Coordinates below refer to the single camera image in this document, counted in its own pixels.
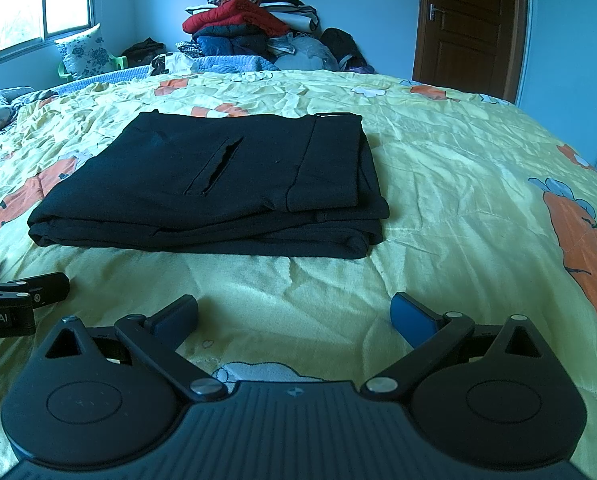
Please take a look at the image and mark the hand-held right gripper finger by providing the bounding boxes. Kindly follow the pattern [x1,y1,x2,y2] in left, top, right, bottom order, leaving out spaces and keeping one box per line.
[361,292,548,397]

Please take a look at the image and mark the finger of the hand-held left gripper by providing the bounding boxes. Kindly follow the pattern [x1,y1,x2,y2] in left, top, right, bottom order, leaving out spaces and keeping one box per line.
[0,272,70,307]

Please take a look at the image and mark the black pants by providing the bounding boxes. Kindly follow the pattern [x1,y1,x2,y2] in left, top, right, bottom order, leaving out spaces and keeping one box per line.
[27,111,391,260]

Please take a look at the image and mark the yellow floral bed cover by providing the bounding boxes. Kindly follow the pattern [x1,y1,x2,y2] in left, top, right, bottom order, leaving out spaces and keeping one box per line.
[0,67,597,480]

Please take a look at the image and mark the blue grey rumpled quilt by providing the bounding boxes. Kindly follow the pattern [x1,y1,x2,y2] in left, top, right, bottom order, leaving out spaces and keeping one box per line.
[0,86,59,153]

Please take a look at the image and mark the white floral pillow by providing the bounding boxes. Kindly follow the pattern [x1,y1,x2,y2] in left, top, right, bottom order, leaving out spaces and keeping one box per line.
[55,23,117,80]

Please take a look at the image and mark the green plastic chair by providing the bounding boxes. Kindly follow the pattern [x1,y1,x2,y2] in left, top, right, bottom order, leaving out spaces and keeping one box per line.
[57,54,130,84]

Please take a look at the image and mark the dark brown bag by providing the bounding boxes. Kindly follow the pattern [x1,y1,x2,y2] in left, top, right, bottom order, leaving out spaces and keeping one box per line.
[122,37,167,67]

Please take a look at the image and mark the black white printed cloth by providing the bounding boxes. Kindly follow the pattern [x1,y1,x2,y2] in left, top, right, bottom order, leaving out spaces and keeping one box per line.
[150,52,200,77]

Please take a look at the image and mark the sliding glass window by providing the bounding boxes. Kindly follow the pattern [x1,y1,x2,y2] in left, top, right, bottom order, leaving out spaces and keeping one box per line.
[0,0,94,69]

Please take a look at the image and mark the grey plastic bag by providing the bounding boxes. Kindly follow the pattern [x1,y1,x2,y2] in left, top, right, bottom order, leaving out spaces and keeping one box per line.
[273,35,340,72]

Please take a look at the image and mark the black bag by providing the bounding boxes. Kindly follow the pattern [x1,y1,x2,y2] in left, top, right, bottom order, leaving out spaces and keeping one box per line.
[321,27,362,69]

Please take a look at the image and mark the blue quilted blanket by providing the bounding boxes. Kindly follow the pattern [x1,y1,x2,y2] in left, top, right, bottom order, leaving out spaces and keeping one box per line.
[53,54,280,94]

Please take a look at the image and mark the brown wooden door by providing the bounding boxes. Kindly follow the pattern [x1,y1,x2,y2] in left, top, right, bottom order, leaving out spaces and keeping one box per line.
[413,0,530,106]

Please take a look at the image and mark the white floral wardrobe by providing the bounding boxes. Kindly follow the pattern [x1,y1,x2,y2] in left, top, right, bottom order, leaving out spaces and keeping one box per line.
[516,0,597,177]

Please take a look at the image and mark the pile of clothes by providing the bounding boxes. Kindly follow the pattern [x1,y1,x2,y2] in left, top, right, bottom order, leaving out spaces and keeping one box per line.
[182,0,322,57]

